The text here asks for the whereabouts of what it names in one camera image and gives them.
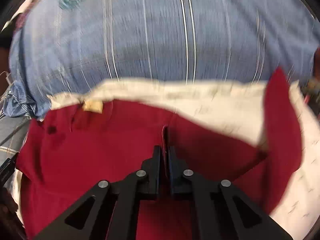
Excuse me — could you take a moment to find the red knit sweater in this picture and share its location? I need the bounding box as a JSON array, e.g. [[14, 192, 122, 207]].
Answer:
[[16, 69, 302, 239]]

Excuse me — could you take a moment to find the cream leaf-print pillow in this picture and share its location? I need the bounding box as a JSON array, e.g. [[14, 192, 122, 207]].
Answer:
[[11, 78, 320, 240]]

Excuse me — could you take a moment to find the grey plaid bed sheet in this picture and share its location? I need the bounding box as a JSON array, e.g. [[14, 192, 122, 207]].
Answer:
[[0, 114, 30, 165]]

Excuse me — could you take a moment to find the blue plaid quilt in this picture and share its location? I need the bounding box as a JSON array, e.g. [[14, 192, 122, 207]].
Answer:
[[3, 0, 319, 117]]

